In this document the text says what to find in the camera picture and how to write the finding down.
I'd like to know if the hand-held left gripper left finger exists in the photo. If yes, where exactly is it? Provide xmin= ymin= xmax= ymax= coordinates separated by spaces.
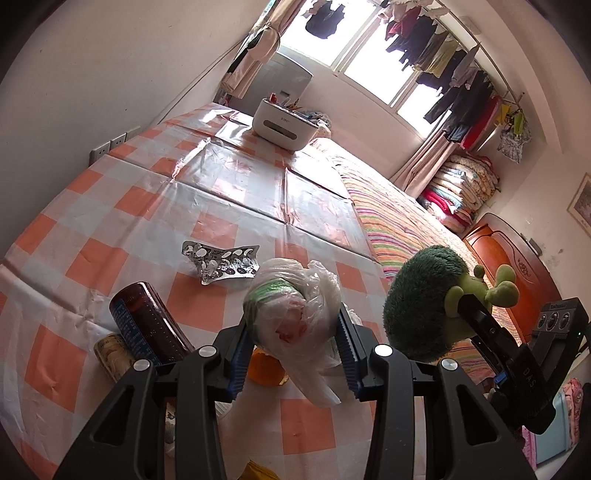
xmin=53 ymin=320 xmax=253 ymax=480

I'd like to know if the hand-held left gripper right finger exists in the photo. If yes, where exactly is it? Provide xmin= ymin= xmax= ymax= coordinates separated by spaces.
xmin=336 ymin=307 xmax=539 ymax=480

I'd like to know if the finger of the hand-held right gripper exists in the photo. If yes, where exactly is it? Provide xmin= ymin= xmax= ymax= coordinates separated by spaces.
xmin=457 ymin=293 xmax=525 ymax=358
xmin=468 ymin=337 xmax=509 ymax=386

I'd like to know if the green broccoli plush toy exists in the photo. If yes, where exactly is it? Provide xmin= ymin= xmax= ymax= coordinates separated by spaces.
xmin=382 ymin=244 xmax=520 ymax=365

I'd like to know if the white plastic bag bundle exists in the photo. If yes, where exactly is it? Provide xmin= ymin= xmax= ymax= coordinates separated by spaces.
xmin=242 ymin=257 xmax=345 ymax=408

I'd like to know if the dark red plastic bottle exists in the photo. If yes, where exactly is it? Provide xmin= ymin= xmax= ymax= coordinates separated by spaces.
xmin=109 ymin=282 xmax=195 ymax=365

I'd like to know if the small printed can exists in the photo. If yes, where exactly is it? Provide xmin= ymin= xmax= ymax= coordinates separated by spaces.
xmin=93 ymin=333 xmax=137 ymax=384

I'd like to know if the orange round object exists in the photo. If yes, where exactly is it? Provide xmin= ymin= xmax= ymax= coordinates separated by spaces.
xmin=247 ymin=346 xmax=289 ymax=386

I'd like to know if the pink printed cloth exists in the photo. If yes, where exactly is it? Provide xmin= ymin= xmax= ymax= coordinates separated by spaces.
xmin=561 ymin=377 xmax=585 ymax=411

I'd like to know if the light blue box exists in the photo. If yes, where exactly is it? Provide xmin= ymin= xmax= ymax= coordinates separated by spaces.
xmin=522 ymin=397 xmax=570 ymax=467

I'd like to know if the wooden headboard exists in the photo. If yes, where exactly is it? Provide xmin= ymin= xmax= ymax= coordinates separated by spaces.
xmin=462 ymin=212 xmax=561 ymax=352

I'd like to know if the silver blister pack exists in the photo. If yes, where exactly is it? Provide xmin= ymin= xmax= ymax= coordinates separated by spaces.
xmin=181 ymin=240 xmax=260 ymax=287

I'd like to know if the yellow crumpled wrapper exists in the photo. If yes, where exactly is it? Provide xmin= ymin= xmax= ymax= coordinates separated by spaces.
xmin=242 ymin=459 xmax=282 ymax=480

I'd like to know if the stack of folded quilts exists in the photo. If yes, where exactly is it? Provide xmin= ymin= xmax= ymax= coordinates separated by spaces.
xmin=418 ymin=154 xmax=502 ymax=234

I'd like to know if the bed with striped sheet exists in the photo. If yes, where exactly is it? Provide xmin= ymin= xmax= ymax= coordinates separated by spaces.
xmin=323 ymin=138 xmax=522 ymax=384

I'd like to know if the orange checkered tablecloth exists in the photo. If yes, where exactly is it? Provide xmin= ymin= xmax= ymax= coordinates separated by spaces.
xmin=0 ymin=102 xmax=416 ymax=480

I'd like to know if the beige curtain beside quilts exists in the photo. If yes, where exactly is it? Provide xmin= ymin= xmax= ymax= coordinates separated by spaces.
xmin=390 ymin=122 xmax=462 ymax=195

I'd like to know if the white desk organizer box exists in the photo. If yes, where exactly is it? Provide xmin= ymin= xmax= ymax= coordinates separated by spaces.
xmin=252 ymin=95 xmax=321 ymax=153

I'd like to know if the row of hanging clothes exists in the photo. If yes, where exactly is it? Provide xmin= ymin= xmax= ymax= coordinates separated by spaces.
xmin=379 ymin=0 xmax=532 ymax=162

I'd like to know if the grey standing appliance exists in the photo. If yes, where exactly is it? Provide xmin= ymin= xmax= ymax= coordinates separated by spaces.
xmin=240 ymin=51 xmax=314 ymax=112

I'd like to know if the beige tied curtain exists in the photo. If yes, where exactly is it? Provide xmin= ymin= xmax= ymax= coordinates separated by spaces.
xmin=221 ymin=0 xmax=308 ymax=100

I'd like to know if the black hanging garment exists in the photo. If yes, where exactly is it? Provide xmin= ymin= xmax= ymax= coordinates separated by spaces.
xmin=302 ymin=0 xmax=347 ymax=40

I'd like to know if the framed wall picture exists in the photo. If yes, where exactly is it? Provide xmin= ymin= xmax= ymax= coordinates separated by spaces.
xmin=567 ymin=173 xmax=591 ymax=227

